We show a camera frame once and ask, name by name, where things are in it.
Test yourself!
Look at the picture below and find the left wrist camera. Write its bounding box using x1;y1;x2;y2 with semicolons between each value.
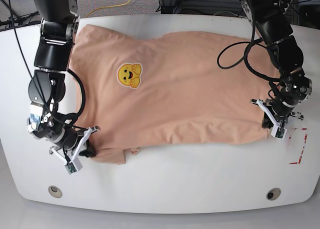
270;125;287;140

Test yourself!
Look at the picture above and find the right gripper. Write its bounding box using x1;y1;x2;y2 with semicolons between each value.
27;108;100;165

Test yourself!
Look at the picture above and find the left table grommet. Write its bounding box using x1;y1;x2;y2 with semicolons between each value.
48;185;63;199

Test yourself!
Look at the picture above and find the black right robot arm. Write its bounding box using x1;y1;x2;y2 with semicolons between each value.
27;0;99;174

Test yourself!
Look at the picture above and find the right table grommet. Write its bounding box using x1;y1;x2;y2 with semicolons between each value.
266;188;282;201

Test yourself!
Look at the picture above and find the table grommet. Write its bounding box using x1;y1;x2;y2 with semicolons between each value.
48;185;63;199
266;188;282;201

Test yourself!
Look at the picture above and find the yellow cable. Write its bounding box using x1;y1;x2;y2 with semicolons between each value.
86;0;132;19

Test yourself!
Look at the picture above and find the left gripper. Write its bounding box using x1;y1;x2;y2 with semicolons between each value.
250;85;304;129

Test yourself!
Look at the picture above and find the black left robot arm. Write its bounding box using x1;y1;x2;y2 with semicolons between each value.
240;0;312;138

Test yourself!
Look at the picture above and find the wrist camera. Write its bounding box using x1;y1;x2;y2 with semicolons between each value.
65;159;83;175
270;125;287;140

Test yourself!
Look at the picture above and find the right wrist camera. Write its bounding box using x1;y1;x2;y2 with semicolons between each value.
65;159;83;175

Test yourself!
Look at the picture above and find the peach T-shirt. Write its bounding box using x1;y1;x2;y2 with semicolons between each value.
70;25;270;164

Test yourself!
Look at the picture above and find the red tape marking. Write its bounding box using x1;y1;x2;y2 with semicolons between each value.
286;127;309;165

